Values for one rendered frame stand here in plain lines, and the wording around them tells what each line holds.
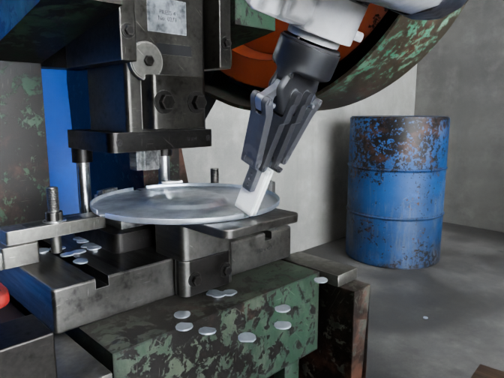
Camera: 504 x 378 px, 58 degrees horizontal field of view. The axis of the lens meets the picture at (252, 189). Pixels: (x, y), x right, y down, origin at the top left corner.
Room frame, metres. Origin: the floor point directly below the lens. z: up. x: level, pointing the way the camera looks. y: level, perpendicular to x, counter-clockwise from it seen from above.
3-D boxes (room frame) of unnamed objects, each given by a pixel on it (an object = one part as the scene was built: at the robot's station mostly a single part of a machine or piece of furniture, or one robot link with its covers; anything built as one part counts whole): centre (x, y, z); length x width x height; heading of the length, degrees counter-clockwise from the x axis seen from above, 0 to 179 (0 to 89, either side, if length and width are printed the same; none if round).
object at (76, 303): (0.80, 0.19, 0.68); 0.45 x 0.30 x 0.06; 134
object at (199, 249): (0.67, 0.07, 0.72); 0.25 x 0.14 x 0.14; 44
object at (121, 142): (0.80, 0.19, 0.86); 0.20 x 0.16 x 0.05; 134
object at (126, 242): (0.80, 0.19, 0.72); 0.20 x 0.16 x 0.03; 134
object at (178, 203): (0.71, 0.10, 0.78); 0.29 x 0.29 x 0.01
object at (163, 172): (0.90, 0.17, 0.81); 0.02 x 0.02 x 0.14
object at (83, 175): (0.79, 0.29, 0.81); 0.02 x 0.02 x 0.14
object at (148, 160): (0.79, 0.18, 0.84); 0.05 x 0.03 x 0.04; 134
